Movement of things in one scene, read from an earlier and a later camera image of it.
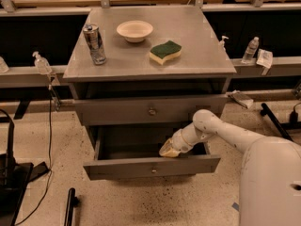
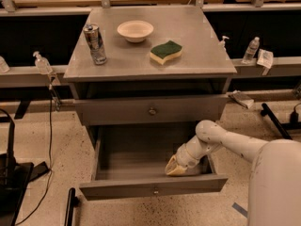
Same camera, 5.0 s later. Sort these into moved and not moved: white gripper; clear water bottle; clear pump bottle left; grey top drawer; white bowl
Moved: white gripper
Not moved: white bowl; clear water bottle; grey top drawer; clear pump bottle left
